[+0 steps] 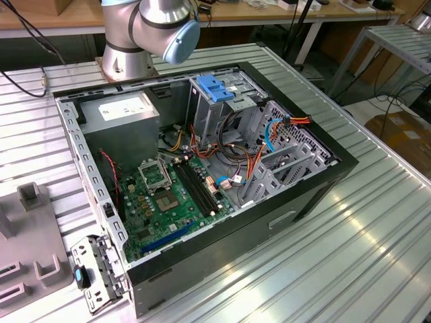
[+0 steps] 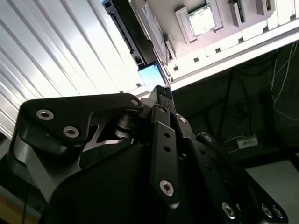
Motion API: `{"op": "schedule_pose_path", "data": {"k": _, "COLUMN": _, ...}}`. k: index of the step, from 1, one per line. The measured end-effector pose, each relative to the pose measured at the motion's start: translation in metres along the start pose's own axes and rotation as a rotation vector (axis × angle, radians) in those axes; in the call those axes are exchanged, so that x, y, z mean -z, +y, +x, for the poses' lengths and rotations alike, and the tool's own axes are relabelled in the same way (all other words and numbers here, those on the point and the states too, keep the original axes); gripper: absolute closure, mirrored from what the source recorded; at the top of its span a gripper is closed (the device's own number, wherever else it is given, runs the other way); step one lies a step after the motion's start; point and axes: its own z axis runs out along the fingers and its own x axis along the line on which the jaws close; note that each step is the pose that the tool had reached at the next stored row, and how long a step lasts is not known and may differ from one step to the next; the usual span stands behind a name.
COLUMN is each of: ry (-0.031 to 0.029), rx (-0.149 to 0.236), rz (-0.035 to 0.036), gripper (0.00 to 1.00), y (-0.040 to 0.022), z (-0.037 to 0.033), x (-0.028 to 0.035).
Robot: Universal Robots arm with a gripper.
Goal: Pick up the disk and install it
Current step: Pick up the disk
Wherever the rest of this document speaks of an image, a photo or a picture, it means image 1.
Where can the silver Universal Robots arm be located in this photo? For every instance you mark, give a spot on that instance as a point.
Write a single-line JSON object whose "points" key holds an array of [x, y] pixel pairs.
{"points": [[151, 30]]}

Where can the grey metal disk bay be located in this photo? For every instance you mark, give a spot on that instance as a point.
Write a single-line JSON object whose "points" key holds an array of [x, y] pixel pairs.
{"points": [[266, 188]]}

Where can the black RAM slot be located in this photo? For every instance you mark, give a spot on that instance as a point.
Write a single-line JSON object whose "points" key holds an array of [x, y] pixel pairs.
{"points": [[202, 186], [193, 191]]}

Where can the grey metal drive cage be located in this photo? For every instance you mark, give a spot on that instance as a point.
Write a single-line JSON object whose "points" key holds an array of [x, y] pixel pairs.
{"points": [[205, 117]]}

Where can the green motherboard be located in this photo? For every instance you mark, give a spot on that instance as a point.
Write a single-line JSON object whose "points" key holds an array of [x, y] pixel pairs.
{"points": [[183, 210]]}

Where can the CPU socket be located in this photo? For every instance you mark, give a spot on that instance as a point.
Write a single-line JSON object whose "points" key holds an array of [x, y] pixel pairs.
{"points": [[166, 202]]}

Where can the blue plastic drive latch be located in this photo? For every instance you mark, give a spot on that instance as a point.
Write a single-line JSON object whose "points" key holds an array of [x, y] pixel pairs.
{"points": [[208, 84]]}

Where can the black open PC case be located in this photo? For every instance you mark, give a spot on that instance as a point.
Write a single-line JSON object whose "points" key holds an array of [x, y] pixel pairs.
{"points": [[235, 242]]}

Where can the blue expansion slot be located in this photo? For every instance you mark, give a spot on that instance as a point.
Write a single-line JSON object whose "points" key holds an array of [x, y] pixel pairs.
{"points": [[168, 237]]}

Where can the grey power supply unit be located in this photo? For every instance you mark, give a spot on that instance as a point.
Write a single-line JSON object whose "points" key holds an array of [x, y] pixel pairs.
{"points": [[118, 141]]}

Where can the long wooden desk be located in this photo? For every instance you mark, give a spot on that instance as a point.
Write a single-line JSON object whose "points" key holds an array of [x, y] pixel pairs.
{"points": [[235, 13]]}

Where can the black latch blue stripe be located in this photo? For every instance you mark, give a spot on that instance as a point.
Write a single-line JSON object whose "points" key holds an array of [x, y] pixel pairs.
{"points": [[81, 277]]}

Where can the brown cardboard floor box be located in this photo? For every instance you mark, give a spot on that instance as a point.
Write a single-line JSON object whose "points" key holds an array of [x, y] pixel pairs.
{"points": [[404, 141]]}

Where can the grey parts rack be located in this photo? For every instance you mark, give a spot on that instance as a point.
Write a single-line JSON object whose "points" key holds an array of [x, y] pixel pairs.
{"points": [[30, 235]]}

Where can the metal slat side table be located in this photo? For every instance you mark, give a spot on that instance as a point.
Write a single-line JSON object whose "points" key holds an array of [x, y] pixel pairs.
{"points": [[397, 43]]}

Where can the cardboard box on desk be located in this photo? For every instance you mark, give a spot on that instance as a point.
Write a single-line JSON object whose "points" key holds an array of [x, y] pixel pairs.
{"points": [[60, 5]]}

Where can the silver metal cylinder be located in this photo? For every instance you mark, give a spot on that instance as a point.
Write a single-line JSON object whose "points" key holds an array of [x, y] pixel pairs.
{"points": [[422, 22]]}

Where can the metal expansion bracket plate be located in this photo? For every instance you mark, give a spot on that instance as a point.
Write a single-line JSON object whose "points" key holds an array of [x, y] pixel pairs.
{"points": [[84, 249]]}

